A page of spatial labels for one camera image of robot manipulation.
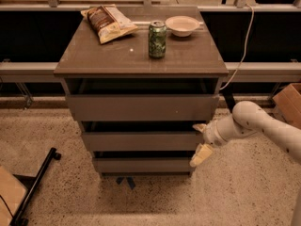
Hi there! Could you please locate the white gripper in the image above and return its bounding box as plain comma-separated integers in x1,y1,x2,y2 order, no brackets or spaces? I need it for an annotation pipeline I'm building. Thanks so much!
190,121,227,168

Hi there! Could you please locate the grey bottom drawer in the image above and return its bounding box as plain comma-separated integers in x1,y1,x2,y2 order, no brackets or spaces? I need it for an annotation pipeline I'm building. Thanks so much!
92,158,195,173

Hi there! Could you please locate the grey drawer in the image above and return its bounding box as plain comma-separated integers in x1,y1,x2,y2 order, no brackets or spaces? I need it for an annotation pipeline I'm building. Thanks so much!
82,132,203,152
92,158,195,173
66,95,219,121

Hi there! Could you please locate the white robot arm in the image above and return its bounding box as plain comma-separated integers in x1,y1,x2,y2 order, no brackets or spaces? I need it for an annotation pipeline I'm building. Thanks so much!
190,101,301,168

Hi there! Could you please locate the grey drawer cabinet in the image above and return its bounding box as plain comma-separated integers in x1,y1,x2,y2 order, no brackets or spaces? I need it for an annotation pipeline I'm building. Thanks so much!
54,5,230,178

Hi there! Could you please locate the grey middle drawer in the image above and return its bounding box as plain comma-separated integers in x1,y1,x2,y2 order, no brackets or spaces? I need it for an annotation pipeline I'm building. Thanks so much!
82,132,203,152

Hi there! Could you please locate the grey top drawer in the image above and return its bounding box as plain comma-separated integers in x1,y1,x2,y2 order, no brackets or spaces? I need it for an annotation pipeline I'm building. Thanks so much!
66,95,219,121

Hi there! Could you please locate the cardboard box right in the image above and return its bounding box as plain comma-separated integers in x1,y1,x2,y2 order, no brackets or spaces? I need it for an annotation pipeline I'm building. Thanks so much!
273,83,301,129

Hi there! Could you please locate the white bowl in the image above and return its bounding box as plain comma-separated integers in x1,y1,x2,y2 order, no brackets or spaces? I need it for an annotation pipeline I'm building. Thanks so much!
166,16,199,37

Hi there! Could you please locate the green soda can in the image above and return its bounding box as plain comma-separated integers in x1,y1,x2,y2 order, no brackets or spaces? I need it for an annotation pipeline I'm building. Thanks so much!
149,21,166,58

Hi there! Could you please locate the brown chip bag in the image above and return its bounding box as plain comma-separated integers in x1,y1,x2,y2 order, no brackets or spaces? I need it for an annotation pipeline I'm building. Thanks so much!
81,5,138,44

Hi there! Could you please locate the wooden board left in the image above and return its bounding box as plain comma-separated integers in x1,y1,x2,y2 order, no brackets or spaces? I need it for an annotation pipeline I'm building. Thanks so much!
0,166,27,226

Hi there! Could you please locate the black stand leg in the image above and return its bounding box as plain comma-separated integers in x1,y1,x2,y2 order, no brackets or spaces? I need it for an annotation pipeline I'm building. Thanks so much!
9,148,61,226

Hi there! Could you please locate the metal window rail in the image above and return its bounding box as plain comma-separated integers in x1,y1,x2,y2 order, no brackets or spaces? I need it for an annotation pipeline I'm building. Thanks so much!
0,62,301,83

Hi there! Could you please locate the white cable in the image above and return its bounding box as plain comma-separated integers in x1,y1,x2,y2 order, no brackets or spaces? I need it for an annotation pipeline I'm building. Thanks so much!
219,4,256,91

